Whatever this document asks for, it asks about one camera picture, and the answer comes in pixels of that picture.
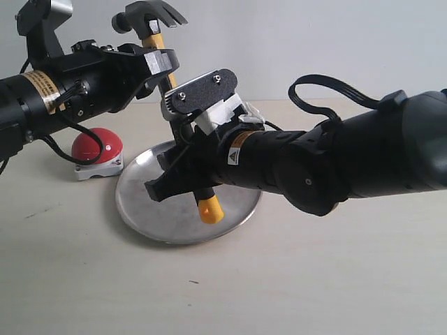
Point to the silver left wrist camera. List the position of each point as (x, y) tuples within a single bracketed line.
[(37, 21)]

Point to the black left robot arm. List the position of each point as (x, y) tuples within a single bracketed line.
[(64, 91)]

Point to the round stainless steel plate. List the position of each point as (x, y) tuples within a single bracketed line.
[(176, 220)]

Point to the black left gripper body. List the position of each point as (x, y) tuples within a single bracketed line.
[(108, 79)]

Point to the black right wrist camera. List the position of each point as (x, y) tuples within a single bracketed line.
[(210, 100)]

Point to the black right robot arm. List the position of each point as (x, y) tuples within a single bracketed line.
[(397, 146)]

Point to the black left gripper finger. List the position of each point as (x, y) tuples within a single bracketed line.
[(147, 81), (150, 59)]

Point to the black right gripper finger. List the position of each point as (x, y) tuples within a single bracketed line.
[(179, 180)]

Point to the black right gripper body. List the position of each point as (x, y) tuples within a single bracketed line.
[(208, 153)]

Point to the black and yellow claw hammer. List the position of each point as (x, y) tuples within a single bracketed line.
[(145, 18)]

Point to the red dome push button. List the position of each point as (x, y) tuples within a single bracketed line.
[(111, 161)]

